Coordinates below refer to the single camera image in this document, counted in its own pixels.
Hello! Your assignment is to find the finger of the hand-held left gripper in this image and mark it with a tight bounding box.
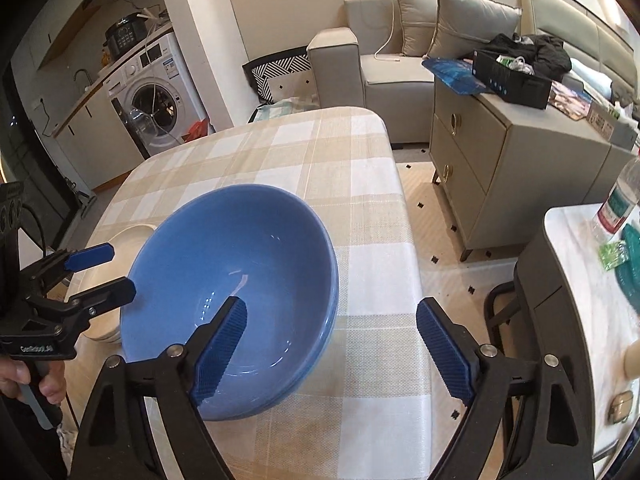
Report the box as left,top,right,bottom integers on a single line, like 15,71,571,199
27,242,115,293
27,276,137,322

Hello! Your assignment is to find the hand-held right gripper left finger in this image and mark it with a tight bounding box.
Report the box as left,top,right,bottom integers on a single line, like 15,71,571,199
74,296,248,480

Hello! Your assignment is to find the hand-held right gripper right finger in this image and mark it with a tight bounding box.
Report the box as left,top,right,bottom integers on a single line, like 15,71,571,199
416,297,596,480

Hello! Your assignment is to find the cream plate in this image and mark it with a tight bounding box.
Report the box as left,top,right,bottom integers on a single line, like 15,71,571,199
80,223,158,342
82,327,122,347

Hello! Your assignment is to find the blue bowl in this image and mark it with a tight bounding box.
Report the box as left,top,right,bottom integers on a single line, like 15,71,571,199
200,305,337,422
120,184,340,421

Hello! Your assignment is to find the person's left hand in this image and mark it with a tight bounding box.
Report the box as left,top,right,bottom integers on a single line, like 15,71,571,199
0,357,68,411

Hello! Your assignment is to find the white kitchen counter cabinet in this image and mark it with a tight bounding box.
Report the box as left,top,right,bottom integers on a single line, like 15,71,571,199
52,80,136,191

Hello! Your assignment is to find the beige checked tablecloth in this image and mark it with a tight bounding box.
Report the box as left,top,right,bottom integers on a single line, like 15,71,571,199
75,106,433,480

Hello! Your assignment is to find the dark grey chair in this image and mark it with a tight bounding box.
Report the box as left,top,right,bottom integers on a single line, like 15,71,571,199
484,230,601,480

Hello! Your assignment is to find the red floor item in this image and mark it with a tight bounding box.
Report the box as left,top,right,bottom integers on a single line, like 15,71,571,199
181,119,211,145

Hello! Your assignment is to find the beige earbuds case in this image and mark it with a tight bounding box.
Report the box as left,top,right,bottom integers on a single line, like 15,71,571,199
606,392,638,423

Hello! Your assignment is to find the green small packet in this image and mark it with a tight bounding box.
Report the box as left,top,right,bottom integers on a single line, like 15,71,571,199
599,241,630,272

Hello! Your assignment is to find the grey bedside cabinet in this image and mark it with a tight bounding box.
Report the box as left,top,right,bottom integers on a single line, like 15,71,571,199
429,77,640,263

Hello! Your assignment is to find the white washing machine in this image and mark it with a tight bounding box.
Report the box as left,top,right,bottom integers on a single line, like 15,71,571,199
106,31,211,158

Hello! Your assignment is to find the teal dish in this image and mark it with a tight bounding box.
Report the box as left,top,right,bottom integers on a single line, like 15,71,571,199
615,224,640,311

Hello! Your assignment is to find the black kitchen appliance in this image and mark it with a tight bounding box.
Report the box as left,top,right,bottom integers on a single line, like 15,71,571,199
104,14,148,60

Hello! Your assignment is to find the clear water bottle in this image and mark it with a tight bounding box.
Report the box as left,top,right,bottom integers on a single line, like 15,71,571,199
592,156,640,236

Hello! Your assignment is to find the pale green cloth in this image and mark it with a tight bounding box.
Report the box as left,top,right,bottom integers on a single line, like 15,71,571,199
255,96,321,123

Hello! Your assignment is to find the black white patterned bag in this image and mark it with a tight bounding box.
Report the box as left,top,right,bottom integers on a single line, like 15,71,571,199
242,46,318,107

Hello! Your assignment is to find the black cardboard box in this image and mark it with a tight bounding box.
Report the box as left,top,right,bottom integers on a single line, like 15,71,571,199
472,49,553,110

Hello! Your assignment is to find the blue plastic packet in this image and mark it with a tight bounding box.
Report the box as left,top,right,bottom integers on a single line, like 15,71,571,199
421,57,493,96

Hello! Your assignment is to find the grey sofa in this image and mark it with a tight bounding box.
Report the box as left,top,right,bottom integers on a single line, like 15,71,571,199
306,0,640,143

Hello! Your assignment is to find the black clothing pile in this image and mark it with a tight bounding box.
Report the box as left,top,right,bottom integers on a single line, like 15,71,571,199
487,34,572,81

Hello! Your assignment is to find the grey cushion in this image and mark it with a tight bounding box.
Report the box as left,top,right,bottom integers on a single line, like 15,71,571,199
390,0,442,57
426,0,522,61

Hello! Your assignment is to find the black cable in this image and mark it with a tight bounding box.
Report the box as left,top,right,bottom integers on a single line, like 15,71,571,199
19,209,47,257

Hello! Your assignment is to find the white charging cable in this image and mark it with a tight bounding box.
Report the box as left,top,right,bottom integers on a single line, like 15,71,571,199
374,0,402,63

